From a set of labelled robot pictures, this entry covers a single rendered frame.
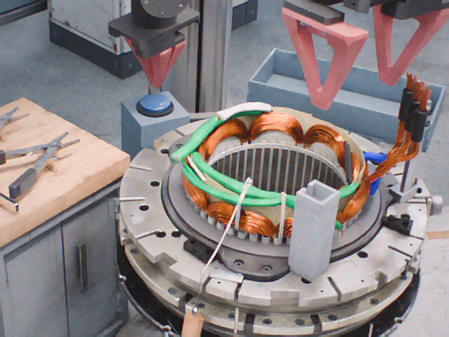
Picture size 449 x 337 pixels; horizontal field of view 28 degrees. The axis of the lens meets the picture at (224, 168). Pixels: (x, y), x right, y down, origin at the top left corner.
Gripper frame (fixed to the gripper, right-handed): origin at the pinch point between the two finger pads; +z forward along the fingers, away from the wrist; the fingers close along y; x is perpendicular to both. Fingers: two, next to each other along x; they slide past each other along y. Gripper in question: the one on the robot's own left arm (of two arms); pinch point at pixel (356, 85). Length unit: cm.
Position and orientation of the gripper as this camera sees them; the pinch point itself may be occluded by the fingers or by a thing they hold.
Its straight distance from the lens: 70.3
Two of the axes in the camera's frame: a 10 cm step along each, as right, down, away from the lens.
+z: -0.9, 8.6, 5.0
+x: -6.7, -4.2, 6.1
